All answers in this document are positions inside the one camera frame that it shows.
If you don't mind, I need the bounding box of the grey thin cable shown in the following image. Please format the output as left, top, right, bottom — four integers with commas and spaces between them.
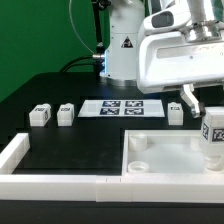
68, 0, 98, 55

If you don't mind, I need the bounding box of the black cable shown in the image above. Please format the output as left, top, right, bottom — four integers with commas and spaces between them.
59, 55, 101, 74

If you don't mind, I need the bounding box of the white U-shaped fence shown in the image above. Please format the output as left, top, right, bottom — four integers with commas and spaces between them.
0, 133, 224, 203

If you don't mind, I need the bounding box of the white marker sheet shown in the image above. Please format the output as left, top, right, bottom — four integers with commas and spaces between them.
78, 99, 165, 117

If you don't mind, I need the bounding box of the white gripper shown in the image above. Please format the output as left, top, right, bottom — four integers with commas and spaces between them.
137, 8, 224, 118

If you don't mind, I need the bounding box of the white square table top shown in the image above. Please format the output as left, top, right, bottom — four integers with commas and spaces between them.
122, 130, 224, 175

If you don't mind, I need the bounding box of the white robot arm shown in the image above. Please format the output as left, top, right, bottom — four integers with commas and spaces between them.
100, 0, 224, 117

